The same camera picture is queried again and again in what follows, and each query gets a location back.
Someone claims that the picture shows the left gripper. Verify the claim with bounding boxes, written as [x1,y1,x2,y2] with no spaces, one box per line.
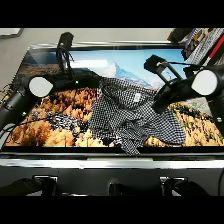
[71,67,102,89]

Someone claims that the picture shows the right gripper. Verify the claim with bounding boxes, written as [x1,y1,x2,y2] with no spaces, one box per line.
[151,81,182,115]

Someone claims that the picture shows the checked shirt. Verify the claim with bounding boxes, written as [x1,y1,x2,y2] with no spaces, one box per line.
[87,77,187,156]

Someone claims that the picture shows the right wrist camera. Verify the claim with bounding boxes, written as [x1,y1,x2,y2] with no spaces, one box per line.
[143,54,184,85]

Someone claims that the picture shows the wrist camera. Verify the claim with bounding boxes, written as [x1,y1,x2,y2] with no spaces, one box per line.
[143,54,184,85]
[55,31,77,80]

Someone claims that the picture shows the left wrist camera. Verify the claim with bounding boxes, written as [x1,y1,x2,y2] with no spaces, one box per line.
[55,31,77,80]

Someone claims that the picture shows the silver frame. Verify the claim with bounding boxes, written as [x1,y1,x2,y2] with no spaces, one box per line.
[0,151,224,197]

